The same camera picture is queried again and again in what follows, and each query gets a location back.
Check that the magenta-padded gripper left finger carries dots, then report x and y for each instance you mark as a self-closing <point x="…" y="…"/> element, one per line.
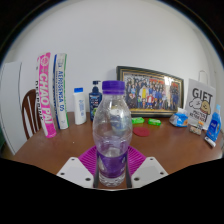
<point x="75" y="171"/>

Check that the clear purple-capped water bottle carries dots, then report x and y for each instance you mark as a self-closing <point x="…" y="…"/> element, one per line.
<point x="112" y="133"/>

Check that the pink shuttlecock tube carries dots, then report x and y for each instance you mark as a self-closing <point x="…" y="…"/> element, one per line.
<point x="46" y="96"/>

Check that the small flat patterned box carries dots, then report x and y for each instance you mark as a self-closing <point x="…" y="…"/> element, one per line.
<point x="194" y="130"/>

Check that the blue detergent bottle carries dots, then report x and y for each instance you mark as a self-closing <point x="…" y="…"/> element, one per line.
<point x="214" y="126"/>

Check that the white green shuttlecock tube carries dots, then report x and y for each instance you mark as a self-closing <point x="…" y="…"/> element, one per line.
<point x="61" y="93"/>

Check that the colourful puzzle cube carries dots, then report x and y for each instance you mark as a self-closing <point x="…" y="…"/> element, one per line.
<point x="200" y="124"/>

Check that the flat round red coaster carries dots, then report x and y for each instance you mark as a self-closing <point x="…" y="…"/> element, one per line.
<point x="141" y="131"/>

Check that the white paper gift bag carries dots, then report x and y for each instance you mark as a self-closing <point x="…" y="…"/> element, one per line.
<point x="200" y="101"/>

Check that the white flat board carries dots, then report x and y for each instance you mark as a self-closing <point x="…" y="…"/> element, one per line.
<point x="11" y="106"/>

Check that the white blue-capped lotion bottle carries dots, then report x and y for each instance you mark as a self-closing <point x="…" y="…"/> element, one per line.
<point x="80" y="108"/>

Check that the dark blue pump bottle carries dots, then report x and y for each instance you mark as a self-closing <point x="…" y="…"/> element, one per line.
<point x="94" y="101"/>

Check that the small white tube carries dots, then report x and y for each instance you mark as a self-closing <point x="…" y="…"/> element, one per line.
<point x="210" y="142"/>

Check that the framed group photo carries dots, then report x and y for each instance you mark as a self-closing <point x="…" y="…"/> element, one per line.
<point x="151" y="93"/>

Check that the blue tissue pack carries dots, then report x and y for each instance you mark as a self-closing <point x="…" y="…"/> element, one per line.
<point x="179" y="119"/>

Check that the brown wooden chair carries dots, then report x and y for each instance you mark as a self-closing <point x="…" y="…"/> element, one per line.
<point x="30" y="113"/>

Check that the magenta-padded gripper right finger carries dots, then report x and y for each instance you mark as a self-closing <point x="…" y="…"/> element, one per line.
<point x="148" y="170"/>

